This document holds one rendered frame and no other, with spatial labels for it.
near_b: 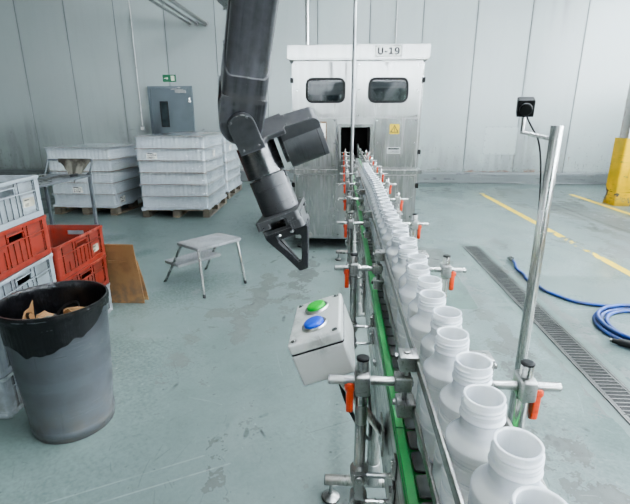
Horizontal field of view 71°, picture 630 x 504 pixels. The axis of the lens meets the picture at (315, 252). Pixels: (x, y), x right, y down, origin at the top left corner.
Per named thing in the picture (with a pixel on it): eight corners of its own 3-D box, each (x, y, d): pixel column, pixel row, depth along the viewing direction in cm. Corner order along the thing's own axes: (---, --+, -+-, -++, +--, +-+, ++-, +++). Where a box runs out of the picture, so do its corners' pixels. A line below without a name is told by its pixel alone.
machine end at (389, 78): (416, 251, 485) (431, 43, 424) (290, 249, 493) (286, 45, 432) (398, 219, 637) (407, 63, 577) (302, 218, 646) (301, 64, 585)
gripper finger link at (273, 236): (325, 253, 73) (305, 200, 70) (324, 267, 66) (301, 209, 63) (287, 265, 74) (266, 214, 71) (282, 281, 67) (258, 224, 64)
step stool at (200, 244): (205, 268, 429) (202, 227, 417) (247, 283, 391) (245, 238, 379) (162, 281, 395) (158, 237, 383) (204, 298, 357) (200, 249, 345)
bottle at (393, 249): (385, 306, 98) (389, 235, 93) (381, 296, 104) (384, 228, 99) (412, 306, 98) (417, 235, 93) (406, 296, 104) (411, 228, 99)
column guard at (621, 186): (637, 206, 734) (651, 138, 702) (612, 206, 736) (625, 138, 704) (622, 202, 771) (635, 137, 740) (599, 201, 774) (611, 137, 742)
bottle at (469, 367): (497, 492, 49) (517, 362, 44) (466, 522, 46) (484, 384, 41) (451, 461, 54) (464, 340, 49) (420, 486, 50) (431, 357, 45)
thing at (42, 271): (-5, 337, 201) (-16, 292, 195) (-99, 339, 199) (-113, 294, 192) (60, 288, 259) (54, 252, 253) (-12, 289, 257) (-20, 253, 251)
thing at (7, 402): (12, 419, 214) (3, 379, 207) (-75, 421, 212) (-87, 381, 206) (73, 355, 272) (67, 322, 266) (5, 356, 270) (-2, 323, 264)
